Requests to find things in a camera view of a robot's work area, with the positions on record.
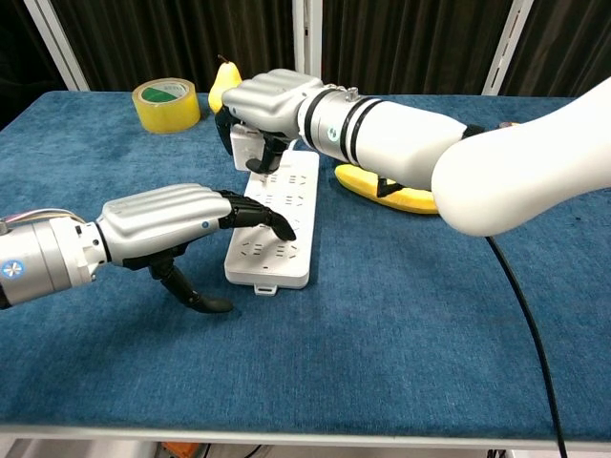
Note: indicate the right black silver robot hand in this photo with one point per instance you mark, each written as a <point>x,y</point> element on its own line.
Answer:
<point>267,100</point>

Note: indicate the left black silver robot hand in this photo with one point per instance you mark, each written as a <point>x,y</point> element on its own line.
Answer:
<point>162,214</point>

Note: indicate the white charger adapter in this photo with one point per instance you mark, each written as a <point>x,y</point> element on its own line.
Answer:
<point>246,145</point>

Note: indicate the white power strip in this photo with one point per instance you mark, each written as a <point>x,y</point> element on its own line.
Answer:
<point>291,200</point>

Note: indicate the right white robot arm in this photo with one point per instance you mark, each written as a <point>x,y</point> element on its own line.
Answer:
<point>406,138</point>

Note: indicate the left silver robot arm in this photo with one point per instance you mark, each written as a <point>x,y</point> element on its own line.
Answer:
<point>43,257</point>

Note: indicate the yellow pear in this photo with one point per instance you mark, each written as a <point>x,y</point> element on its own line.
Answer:
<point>220,88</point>

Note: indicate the yellow packing tape roll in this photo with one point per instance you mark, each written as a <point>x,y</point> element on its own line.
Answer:
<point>167,112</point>

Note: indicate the black pleated curtain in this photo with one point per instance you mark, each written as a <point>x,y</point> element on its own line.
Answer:
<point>167,38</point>

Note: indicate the yellow banana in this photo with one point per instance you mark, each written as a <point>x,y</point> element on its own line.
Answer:
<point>358,183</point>

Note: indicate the blue felt table mat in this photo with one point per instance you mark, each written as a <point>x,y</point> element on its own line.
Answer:
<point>382,310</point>

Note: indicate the white frame post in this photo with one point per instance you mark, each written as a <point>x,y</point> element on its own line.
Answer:
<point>508,47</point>
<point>308,38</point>
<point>57,47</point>

